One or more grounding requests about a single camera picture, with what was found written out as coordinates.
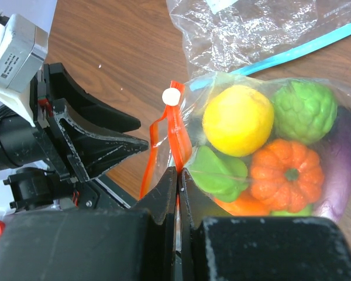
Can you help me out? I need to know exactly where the purple eggplant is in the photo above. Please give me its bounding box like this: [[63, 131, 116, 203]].
[[314, 106, 351, 222]]

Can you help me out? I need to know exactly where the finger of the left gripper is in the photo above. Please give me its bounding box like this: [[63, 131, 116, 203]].
[[48, 63, 141, 132], [53, 99, 149, 182]]

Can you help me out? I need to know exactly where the small orange tangerine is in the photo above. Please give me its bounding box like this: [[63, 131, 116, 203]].
[[214, 190, 270, 216]]

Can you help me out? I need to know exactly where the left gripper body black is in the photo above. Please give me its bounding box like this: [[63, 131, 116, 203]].
[[0, 63, 76, 181]]

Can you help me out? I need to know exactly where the yellow lemon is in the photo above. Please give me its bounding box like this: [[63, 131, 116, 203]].
[[202, 85, 274, 157]]

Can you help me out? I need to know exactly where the orange toy pumpkin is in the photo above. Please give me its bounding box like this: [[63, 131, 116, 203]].
[[249, 139, 325, 213]]

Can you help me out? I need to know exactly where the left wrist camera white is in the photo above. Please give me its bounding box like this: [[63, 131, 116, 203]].
[[0, 10, 49, 127]]

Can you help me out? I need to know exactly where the green toy pepper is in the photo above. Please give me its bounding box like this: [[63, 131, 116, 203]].
[[187, 145, 249, 203]]

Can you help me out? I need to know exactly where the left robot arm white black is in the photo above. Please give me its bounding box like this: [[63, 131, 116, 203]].
[[0, 63, 149, 216]]

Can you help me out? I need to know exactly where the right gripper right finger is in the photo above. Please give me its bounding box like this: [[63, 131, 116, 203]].
[[178, 170, 351, 280]]

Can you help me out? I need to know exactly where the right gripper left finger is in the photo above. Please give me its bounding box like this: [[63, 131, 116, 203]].
[[0, 167, 177, 280]]

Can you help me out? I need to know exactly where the clear bag orange zipper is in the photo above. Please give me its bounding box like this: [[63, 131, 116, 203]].
[[140, 72, 351, 221]]

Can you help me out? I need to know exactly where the clear bag blue zipper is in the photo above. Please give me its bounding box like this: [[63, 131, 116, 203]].
[[167, 1, 351, 77]]

